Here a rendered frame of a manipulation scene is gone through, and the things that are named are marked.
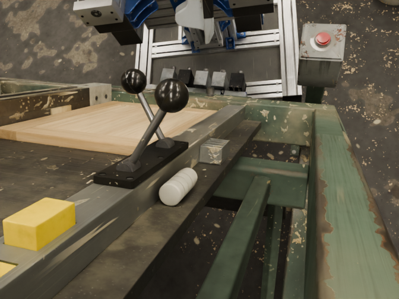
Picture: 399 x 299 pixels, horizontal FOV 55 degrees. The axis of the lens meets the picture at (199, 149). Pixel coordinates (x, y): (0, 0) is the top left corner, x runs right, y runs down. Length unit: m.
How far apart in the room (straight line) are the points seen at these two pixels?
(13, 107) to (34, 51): 1.92
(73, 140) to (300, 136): 0.63
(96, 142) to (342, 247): 0.51
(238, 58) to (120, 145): 1.37
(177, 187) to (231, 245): 0.11
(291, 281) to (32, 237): 0.89
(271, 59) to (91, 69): 1.13
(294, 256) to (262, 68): 1.09
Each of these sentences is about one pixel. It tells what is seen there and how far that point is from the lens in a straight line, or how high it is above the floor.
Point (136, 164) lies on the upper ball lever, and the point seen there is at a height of 1.50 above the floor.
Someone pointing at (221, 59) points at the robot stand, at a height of 0.21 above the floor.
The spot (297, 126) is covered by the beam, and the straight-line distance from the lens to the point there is 1.10.
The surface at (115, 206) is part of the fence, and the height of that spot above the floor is 1.56.
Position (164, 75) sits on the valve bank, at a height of 0.76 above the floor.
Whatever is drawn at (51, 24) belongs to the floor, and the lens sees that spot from 2.85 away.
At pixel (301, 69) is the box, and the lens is 1.18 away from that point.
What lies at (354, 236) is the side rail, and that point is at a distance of 0.34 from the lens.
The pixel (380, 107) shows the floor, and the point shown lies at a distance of 2.12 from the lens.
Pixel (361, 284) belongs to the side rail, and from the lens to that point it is 0.28.
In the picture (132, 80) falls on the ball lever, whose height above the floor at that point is 1.46.
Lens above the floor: 1.91
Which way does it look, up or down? 69 degrees down
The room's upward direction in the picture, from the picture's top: 36 degrees counter-clockwise
